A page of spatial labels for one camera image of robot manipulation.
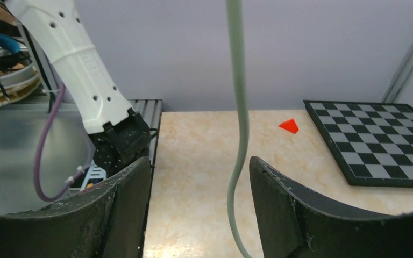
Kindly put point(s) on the black white checkerboard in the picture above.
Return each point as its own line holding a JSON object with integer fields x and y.
{"x": 372, "y": 143}

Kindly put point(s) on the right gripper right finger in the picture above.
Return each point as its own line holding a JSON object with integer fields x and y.
{"x": 296, "y": 221}

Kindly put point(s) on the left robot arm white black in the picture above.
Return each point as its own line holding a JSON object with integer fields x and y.
{"x": 117, "y": 130}

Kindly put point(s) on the small red block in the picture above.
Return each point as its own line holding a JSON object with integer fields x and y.
{"x": 290, "y": 126}

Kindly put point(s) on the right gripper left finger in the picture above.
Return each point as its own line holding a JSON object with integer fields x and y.
{"x": 106, "y": 220}

